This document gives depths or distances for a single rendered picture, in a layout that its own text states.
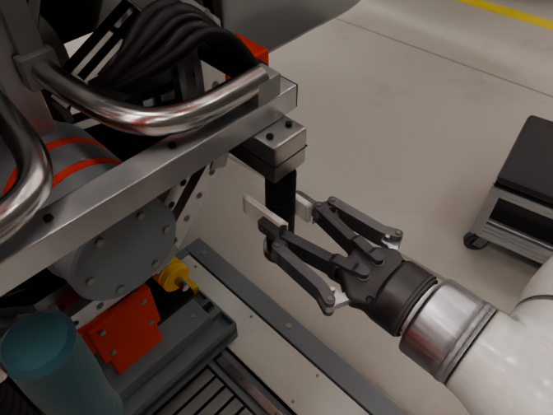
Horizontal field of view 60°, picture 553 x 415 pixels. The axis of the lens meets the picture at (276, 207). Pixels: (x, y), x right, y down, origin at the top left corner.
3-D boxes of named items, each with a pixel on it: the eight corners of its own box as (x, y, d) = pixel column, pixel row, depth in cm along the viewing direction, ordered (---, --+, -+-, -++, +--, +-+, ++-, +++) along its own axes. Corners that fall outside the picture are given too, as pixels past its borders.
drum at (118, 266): (97, 173, 70) (66, 90, 59) (191, 256, 60) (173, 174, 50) (3, 226, 63) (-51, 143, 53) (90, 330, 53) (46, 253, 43)
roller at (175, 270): (113, 207, 106) (106, 188, 101) (200, 286, 92) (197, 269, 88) (90, 221, 103) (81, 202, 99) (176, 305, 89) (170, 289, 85)
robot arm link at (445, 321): (479, 338, 52) (430, 304, 55) (508, 291, 45) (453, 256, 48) (433, 398, 48) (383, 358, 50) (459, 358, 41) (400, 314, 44)
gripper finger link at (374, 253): (377, 263, 51) (387, 257, 51) (312, 199, 57) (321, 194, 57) (371, 284, 54) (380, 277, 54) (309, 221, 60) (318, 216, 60)
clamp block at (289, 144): (249, 127, 58) (248, 89, 54) (306, 162, 54) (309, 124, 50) (218, 146, 55) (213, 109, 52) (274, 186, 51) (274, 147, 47)
